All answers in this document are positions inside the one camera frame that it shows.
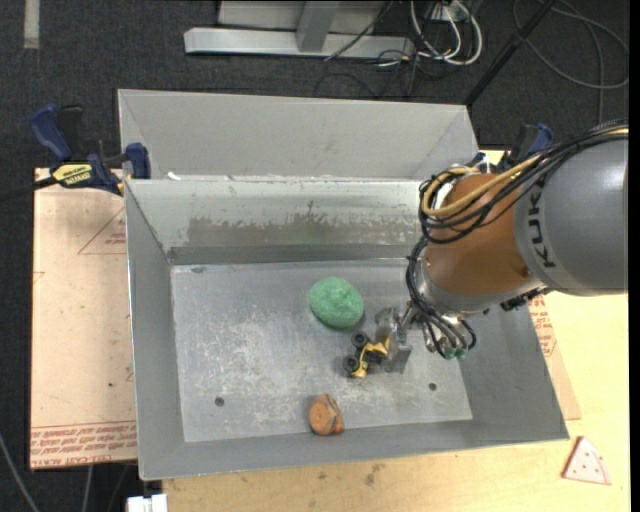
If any green round scrub sponge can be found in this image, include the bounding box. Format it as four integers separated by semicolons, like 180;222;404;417
307;276;366;330

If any grey metal bin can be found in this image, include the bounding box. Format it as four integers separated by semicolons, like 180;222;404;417
117;88;570;482

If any orange-brown lumpy ball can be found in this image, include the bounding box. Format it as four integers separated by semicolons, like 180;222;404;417
307;393;346;437

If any brown cardboard board red print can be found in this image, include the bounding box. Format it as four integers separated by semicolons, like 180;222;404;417
29;167;582;471

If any pink triangular sanding pad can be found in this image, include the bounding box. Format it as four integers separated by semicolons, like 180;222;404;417
561;435;613;486

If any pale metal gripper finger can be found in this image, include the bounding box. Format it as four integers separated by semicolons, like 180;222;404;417
374;306;400;347
383;325;414;375

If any yellow and black toy vehicle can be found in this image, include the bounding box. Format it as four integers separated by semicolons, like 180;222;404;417
342;331;393;380

